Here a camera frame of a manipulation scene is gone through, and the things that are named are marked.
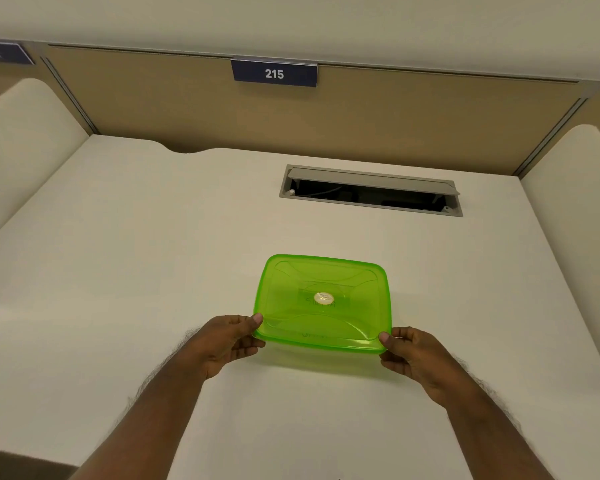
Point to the person's left forearm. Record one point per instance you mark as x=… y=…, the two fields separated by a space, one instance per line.
x=140 y=419

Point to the person's right forearm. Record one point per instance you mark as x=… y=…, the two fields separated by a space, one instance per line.
x=485 y=429

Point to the round sticker on lid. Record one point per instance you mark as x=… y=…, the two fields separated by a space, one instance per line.
x=324 y=297

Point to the person's left hand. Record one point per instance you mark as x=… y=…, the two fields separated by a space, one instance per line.
x=219 y=340

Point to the person's right thumb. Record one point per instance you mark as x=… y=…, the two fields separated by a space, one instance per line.
x=396 y=334

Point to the green plastic container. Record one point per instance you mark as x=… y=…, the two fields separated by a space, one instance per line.
x=323 y=304

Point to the white side divider panel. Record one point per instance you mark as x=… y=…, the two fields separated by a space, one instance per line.
x=577 y=229
x=22 y=149

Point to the blue number sign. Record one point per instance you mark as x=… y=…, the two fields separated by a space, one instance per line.
x=6 y=53
x=274 y=73

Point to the person's left thumb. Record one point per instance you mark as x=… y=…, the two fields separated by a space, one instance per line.
x=246 y=321

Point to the tan desk partition panel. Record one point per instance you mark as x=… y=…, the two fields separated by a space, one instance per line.
x=310 y=107

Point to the person's right hand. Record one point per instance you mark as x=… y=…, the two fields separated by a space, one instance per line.
x=421 y=355

